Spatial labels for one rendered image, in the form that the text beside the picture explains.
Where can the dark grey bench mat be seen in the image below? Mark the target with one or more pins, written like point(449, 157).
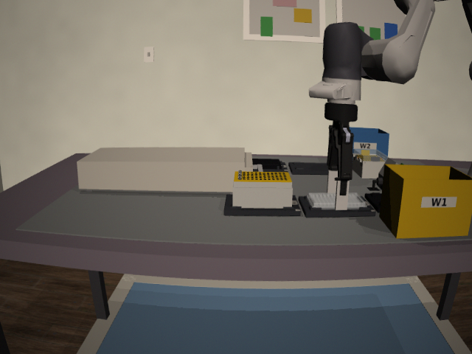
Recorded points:
point(198, 218)

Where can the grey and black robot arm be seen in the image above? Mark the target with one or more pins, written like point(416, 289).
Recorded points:
point(349, 54)

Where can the blue open-top bin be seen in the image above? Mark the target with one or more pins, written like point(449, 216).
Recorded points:
point(371, 138)

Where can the yellow open-top bin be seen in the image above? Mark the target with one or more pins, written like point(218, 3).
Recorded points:
point(423, 201)

